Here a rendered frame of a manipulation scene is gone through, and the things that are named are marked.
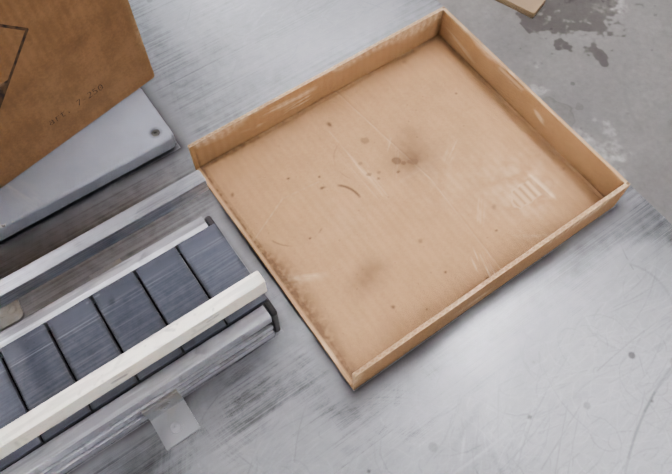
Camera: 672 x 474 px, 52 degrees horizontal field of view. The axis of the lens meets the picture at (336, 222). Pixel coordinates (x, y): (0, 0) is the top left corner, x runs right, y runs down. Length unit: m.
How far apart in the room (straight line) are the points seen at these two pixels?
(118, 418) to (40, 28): 0.31
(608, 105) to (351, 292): 1.36
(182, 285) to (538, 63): 1.48
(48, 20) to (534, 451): 0.51
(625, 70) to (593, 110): 0.17
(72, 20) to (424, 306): 0.38
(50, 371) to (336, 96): 0.37
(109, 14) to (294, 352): 0.33
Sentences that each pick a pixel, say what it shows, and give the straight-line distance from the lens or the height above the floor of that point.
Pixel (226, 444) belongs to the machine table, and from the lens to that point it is 0.57.
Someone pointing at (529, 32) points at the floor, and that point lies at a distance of 1.98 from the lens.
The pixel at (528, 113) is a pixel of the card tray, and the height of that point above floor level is 0.85.
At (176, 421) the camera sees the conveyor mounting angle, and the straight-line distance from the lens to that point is 0.58.
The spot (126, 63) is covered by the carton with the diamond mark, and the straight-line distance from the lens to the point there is 0.68.
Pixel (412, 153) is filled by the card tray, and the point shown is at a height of 0.83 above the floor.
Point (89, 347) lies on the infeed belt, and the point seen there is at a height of 0.88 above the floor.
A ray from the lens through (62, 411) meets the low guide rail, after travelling 0.52.
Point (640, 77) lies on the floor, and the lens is 1.97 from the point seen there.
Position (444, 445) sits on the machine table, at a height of 0.83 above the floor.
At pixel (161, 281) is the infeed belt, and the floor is 0.88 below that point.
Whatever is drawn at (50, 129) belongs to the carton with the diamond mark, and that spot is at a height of 0.88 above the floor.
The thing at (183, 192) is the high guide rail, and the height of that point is 0.96.
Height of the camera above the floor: 1.39
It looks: 62 degrees down
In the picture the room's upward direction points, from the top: straight up
